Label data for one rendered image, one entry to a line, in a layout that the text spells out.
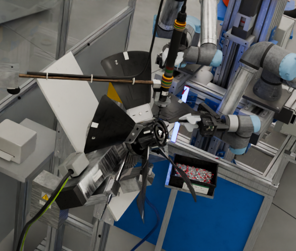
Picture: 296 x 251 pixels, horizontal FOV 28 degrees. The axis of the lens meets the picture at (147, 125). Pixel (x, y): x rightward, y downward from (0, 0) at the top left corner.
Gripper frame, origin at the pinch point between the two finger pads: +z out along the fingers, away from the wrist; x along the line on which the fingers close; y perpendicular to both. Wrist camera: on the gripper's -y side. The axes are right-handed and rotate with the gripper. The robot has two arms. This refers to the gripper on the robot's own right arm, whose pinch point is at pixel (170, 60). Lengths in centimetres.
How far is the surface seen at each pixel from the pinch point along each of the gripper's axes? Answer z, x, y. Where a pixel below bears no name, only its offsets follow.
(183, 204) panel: -35, -20, 101
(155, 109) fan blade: -11.1, 2.6, 31.6
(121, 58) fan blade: -6.3, 20.6, 8.9
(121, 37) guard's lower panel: -130, 49, 67
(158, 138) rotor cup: 11.2, -3.8, 29.0
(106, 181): 31, 10, 42
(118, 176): 27.3, 6.6, 40.5
